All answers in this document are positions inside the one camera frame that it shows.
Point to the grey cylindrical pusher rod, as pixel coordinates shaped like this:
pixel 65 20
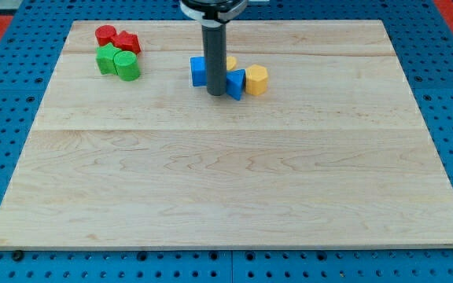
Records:
pixel 215 59

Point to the blue cube block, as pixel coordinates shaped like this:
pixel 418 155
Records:
pixel 198 72

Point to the yellow round block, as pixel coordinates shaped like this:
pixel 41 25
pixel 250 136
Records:
pixel 231 63

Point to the blue triangular prism block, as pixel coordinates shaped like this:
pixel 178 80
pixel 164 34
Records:
pixel 235 83

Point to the yellow hexagon block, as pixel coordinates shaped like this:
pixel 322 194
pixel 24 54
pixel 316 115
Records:
pixel 256 79

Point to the red star block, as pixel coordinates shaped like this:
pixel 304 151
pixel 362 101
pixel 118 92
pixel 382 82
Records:
pixel 126 41

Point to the green cylinder block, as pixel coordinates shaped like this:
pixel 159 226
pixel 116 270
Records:
pixel 126 63

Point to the red cylinder block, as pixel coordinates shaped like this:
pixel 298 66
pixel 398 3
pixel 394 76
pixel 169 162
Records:
pixel 104 34

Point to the green star block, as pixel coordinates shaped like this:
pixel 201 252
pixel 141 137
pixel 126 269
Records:
pixel 105 58

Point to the wooden board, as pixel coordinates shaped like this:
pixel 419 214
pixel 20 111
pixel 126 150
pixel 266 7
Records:
pixel 335 155

